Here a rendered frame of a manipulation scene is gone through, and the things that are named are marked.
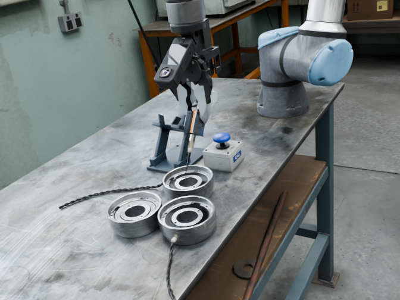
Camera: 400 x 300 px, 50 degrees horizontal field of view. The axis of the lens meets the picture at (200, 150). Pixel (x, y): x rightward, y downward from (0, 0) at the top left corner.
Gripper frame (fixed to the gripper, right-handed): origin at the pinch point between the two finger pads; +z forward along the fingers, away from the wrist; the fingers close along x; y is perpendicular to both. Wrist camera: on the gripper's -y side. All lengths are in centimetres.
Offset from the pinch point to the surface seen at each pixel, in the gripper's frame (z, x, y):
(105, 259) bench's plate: 13.1, -0.1, -32.7
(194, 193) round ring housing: 9.9, -6.3, -12.9
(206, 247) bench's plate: 13.1, -14.9, -22.9
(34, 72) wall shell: 20, 162, 74
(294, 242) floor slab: 93, 11, 75
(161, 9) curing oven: 6, 151, 183
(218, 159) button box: 10.0, -3.6, 1.3
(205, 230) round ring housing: 10.6, -14.3, -21.4
